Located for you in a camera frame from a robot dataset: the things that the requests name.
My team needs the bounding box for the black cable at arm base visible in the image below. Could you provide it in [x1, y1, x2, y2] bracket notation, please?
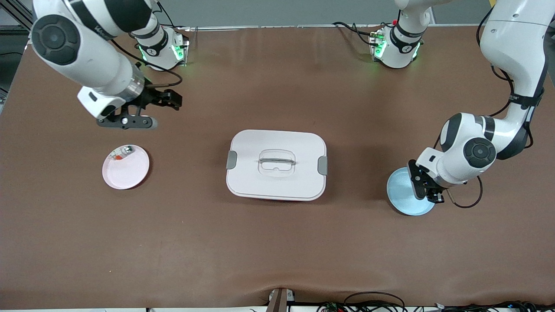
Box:
[332, 21, 381, 49]

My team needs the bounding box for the silver table edge rail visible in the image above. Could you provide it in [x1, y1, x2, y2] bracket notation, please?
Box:
[173, 24, 490, 33]

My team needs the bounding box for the light blue round plate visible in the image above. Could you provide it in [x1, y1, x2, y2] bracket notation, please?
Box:
[386, 168, 436, 216]

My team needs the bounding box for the tangled black cable bundle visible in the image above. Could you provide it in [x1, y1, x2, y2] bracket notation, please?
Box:
[434, 300, 555, 312]

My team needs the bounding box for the aluminium frame post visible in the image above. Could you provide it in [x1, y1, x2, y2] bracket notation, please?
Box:
[0, 0, 35, 31]

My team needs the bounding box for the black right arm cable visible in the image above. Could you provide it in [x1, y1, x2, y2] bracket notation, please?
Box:
[111, 38, 183, 89]

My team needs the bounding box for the pink round plate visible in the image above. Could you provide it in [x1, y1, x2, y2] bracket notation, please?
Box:
[102, 144, 150, 190]

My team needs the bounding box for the grey metal table bracket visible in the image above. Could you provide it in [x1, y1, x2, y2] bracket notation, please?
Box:
[266, 287, 296, 312]

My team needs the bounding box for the grey box lid handle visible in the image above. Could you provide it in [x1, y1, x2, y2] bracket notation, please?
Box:
[258, 158, 297, 168]

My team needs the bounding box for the looped black cable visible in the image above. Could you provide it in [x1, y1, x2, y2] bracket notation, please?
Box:
[343, 291, 406, 312]

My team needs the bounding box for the white lidded storage box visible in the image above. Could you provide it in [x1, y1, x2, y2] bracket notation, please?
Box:
[225, 129, 329, 202]

